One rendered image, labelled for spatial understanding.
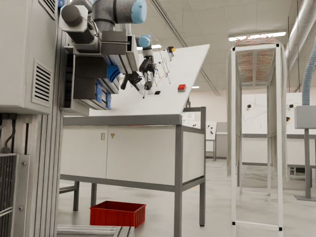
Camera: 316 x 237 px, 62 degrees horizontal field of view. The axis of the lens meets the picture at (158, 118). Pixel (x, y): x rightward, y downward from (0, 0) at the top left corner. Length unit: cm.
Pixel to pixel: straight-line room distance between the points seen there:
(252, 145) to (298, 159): 70
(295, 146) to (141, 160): 320
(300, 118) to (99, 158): 276
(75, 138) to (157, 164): 76
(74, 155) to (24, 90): 149
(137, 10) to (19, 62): 72
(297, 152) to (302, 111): 91
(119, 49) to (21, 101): 40
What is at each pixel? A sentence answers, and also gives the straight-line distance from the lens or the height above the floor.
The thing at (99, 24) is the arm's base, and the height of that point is 123.
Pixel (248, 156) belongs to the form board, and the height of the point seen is 50.
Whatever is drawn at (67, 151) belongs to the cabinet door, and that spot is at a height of 59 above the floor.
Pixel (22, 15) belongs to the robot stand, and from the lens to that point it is 85.
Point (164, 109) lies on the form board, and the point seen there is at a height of 90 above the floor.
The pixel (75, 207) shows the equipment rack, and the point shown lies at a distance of 283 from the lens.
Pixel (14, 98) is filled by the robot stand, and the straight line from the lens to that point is 79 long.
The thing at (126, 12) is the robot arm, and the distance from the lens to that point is 137.
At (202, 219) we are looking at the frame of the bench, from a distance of 237.
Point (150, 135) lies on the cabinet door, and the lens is 184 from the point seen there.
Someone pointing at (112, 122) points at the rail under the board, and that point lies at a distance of 197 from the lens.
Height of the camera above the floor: 68
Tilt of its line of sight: 5 degrees up
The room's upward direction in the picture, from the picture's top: 2 degrees clockwise
